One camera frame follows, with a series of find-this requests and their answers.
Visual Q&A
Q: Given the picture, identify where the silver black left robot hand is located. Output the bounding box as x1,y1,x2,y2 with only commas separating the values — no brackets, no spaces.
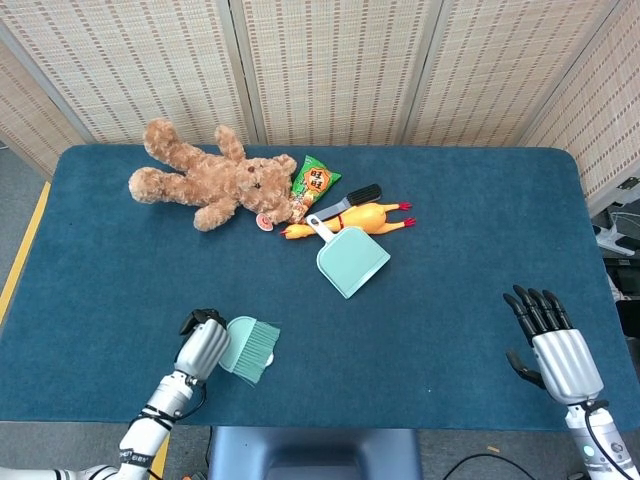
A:
173,308,232,387

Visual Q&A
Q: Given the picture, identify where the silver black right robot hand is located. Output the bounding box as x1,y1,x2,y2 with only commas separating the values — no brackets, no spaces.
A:
502,284,605,404

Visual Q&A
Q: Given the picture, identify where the small teal hand broom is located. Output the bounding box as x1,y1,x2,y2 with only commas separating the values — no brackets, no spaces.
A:
218,315,282,385

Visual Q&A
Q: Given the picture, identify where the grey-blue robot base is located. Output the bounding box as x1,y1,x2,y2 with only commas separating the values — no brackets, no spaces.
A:
207,425,424,480

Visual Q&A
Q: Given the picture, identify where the black equipment pile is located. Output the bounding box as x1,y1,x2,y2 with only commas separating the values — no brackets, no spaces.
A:
602,255,640,347

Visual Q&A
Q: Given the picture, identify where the yellow floor tape strip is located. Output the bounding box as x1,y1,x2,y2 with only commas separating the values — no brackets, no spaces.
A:
0,180,52,326
149,434,173,480

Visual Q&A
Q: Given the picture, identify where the blue carpet table cover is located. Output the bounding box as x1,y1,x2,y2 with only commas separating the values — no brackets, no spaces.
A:
0,143,640,432

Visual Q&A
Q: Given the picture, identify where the white power strip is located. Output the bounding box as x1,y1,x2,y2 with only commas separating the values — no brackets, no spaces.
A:
593,224,637,258

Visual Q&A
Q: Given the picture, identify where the brown plush teddy bear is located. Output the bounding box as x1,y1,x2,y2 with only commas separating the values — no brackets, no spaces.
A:
128,117,299,232

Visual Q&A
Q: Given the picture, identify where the small teal dustpan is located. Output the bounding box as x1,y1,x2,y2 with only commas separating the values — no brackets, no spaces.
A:
304,213,392,300

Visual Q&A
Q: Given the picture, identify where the green orange snack bag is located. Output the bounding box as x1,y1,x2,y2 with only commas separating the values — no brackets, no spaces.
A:
288,154,343,225

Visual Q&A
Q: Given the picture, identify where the yellow rubber chicken toy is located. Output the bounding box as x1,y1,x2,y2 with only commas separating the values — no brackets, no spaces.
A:
278,201,417,241

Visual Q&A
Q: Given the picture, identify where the woven bamboo screen panel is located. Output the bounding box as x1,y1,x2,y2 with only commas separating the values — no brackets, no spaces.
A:
403,0,622,148
0,39,87,181
519,0,640,204
0,0,252,146
228,0,444,147

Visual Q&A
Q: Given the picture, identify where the black floor cable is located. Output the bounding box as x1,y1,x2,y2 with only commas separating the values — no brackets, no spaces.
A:
442,452,581,480

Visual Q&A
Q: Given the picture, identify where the black handled tool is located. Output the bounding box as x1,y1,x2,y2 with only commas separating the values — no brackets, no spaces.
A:
312,183,383,222

